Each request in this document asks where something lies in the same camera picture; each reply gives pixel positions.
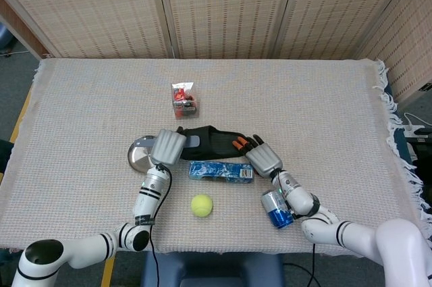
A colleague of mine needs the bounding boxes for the dark rounded object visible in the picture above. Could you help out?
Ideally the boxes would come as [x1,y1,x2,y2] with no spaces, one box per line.
[0,138,15,174]

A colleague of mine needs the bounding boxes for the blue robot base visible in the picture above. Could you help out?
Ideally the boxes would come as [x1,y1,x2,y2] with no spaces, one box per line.
[140,252,285,287]

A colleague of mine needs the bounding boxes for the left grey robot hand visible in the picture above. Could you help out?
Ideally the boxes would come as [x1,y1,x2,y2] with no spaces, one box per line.
[150,126,188,166]

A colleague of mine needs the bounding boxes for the round steel bowl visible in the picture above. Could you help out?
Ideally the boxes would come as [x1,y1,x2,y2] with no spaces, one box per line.
[127,135,159,174]

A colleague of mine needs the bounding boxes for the white woven tablecloth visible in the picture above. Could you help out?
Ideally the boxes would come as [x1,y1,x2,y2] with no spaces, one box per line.
[0,57,432,257]

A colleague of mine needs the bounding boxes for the white power strip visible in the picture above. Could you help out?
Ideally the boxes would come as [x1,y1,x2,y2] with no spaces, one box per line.
[403,113,427,138]

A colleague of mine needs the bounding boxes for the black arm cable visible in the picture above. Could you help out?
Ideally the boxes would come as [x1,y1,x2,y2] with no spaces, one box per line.
[148,163,173,287]

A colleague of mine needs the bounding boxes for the blue snack package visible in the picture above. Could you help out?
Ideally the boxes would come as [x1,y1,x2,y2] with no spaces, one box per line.
[188,160,254,185]

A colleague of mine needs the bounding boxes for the black slipper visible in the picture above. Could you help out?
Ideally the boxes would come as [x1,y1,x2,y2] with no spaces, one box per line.
[175,125,254,161]

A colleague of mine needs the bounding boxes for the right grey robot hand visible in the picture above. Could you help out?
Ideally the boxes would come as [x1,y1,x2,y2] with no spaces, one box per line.
[232,134,284,179]

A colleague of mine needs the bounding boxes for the black floor cable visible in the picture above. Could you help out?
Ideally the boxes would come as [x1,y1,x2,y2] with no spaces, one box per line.
[283,261,321,287]

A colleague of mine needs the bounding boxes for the blue rounded object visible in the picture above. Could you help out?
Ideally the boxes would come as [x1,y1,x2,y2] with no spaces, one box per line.
[0,22,14,50]

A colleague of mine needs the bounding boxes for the blue drink can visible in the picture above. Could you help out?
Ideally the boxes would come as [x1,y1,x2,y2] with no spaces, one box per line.
[261,189,294,230]

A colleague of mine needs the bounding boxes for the clear box with red toy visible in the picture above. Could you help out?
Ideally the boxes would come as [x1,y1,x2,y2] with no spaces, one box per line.
[171,81,200,120]

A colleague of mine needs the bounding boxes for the bamboo folding screen panel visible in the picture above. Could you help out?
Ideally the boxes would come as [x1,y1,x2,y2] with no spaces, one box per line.
[356,0,432,102]
[0,0,171,60]
[155,0,300,60]
[273,0,423,60]

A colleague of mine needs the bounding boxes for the yellow tennis ball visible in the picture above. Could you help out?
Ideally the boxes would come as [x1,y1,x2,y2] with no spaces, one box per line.
[191,193,214,218]

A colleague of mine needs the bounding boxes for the black box device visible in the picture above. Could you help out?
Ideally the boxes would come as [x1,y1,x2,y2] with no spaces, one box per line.
[404,133,432,180]

